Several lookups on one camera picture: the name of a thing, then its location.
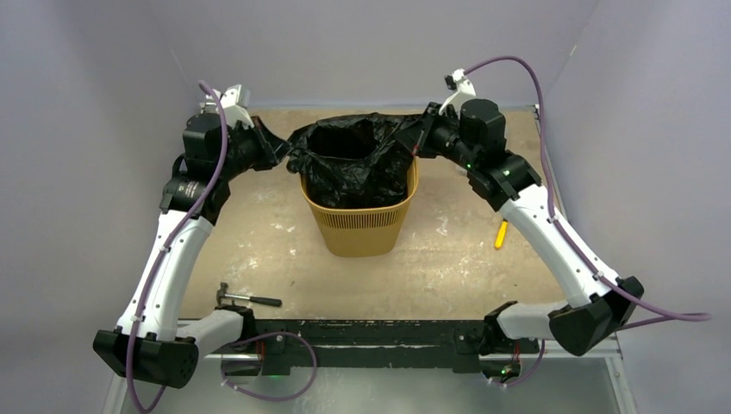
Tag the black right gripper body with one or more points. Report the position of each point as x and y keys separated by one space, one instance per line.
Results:
x=439 y=130

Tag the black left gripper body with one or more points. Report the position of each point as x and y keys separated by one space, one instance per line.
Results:
x=250 y=148

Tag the black plastic trash bag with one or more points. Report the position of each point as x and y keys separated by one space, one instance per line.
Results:
x=353 y=161

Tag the yellow plastic trash bin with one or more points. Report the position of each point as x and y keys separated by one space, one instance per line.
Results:
x=363 y=232

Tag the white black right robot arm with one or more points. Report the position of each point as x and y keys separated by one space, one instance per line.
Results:
x=597 y=300

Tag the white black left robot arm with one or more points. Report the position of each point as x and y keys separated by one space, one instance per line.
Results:
x=147 y=343

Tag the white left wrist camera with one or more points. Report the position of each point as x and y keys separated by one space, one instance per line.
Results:
x=234 y=101

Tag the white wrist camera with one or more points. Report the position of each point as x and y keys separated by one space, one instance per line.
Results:
x=462 y=88
x=234 y=101

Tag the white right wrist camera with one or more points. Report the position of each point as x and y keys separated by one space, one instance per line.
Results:
x=462 y=88

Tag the yellow handled screwdriver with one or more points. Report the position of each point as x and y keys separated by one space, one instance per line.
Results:
x=501 y=235

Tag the black handled hammer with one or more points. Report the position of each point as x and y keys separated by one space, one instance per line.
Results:
x=223 y=293

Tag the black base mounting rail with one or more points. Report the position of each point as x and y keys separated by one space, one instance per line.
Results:
x=458 y=345

